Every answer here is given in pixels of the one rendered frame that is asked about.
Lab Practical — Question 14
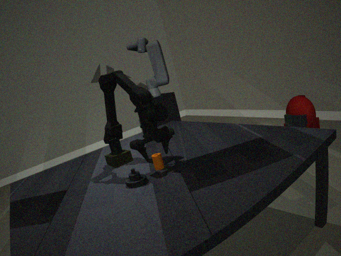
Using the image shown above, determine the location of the orange knob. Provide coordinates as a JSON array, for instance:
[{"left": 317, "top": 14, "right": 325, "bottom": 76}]
[{"left": 151, "top": 153, "right": 165, "bottom": 170}]

